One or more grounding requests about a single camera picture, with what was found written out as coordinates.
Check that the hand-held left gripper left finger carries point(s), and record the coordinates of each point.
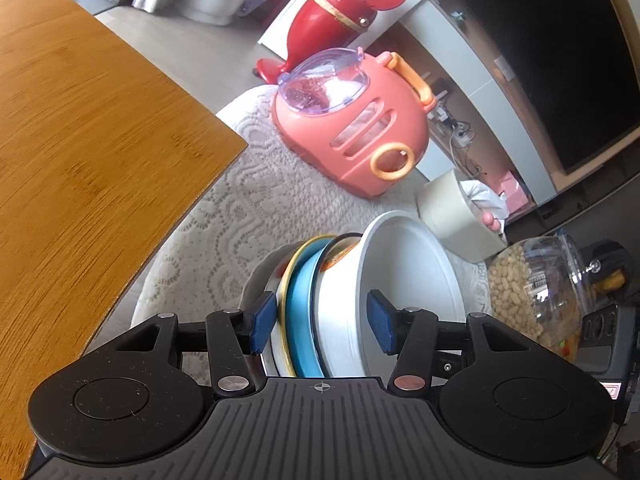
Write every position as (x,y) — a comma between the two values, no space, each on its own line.
(262,322)

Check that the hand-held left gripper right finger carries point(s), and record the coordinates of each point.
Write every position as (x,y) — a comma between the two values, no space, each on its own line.
(380,325)

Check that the white plate with yellow rim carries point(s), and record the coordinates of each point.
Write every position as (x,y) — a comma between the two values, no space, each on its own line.
(281,330)

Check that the blue bowl with dark rim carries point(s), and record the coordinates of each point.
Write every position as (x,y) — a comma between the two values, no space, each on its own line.
(302,320)

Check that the stainless steel bowl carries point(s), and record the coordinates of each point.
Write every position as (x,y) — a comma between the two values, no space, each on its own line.
(262,275)

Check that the white disposable bowl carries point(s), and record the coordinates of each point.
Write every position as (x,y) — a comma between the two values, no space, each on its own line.
(415,270)

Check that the black object behind jar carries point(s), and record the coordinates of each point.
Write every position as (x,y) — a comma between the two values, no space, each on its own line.
(607,260)

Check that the clear jar of peanuts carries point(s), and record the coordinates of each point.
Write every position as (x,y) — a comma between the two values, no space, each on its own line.
(515,285)

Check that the white lace tablecloth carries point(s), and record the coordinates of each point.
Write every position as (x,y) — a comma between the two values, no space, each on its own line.
(225,210)

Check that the beige tissue box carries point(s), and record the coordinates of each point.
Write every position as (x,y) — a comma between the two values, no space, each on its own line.
(450,215)

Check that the pink ball ornament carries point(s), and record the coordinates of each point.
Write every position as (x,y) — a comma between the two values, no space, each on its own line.
(491,221)

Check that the white tissue paper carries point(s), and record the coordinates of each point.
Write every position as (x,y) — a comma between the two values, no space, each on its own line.
(482,192)

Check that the pink box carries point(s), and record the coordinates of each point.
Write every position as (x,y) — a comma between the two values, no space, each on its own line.
(512,187)

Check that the black television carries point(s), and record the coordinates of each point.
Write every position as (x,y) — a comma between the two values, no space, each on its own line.
(550,60)

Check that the white and wood tv cabinet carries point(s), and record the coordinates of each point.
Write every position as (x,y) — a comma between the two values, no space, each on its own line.
(450,45)

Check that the red plastic toy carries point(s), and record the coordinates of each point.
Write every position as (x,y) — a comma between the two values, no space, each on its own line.
(320,25)

